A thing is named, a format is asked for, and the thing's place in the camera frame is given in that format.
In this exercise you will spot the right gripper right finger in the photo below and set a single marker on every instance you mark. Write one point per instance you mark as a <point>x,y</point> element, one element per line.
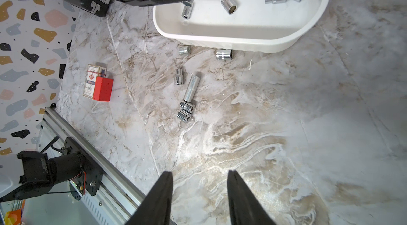
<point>244,207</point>

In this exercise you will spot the red rectangular block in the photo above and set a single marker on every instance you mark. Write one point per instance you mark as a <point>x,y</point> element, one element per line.
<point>103,89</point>

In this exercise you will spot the chrome socket lowest cluster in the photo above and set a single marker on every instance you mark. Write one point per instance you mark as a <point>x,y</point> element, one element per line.
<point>184,116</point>

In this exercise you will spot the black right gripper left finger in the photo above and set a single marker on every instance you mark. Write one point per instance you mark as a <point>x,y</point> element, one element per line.
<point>155,209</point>

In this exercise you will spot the playing card box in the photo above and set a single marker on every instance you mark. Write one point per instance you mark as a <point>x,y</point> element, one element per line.
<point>92,73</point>

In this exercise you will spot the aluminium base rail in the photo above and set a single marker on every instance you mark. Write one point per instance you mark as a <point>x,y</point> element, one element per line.
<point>108,195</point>

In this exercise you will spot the long slim chrome socket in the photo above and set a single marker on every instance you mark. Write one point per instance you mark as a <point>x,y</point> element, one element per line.
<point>191,88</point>

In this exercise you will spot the long chrome deep socket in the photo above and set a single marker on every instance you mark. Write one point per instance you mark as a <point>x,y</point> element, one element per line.
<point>187,10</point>

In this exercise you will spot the medium chrome socket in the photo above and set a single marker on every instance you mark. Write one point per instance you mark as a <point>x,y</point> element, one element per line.
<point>178,76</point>

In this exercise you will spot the chrome socket open end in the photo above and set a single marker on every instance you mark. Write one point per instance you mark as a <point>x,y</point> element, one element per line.
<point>187,106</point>

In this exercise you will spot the white plastic storage box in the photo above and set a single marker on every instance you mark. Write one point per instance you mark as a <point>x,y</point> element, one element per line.
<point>255,26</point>

